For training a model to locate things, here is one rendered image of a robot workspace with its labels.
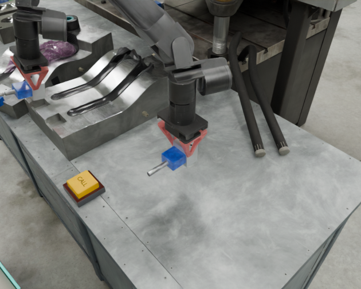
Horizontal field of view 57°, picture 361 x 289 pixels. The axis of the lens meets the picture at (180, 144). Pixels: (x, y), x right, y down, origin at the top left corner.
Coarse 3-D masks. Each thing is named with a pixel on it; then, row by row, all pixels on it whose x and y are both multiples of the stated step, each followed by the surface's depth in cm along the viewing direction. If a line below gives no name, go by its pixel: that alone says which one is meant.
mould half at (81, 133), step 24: (96, 72) 113; (120, 72) 109; (144, 72) 106; (168, 72) 121; (48, 96) 104; (72, 96) 105; (96, 96) 105; (120, 96) 104; (144, 96) 103; (72, 120) 95; (96, 120) 96; (120, 120) 101; (144, 120) 109; (72, 144) 94; (96, 144) 100
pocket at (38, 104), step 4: (36, 100) 103; (40, 100) 104; (44, 100) 105; (32, 104) 103; (36, 104) 104; (40, 104) 105; (44, 104) 106; (48, 104) 103; (32, 108) 102; (36, 108) 104; (40, 108) 104; (36, 112) 101
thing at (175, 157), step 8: (176, 144) 79; (192, 144) 78; (168, 152) 78; (176, 152) 78; (184, 152) 78; (168, 160) 76; (176, 160) 76; (184, 160) 78; (192, 160) 80; (160, 168) 76; (176, 168) 78
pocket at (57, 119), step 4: (52, 116) 97; (56, 116) 98; (60, 116) 99; (48, 120) 97; (52, 120) 98; (56, 120) 99; (60, 120) 100; (64, 120) 97; (48, 124) 96; (52, 124) 98; (56, 124) 98
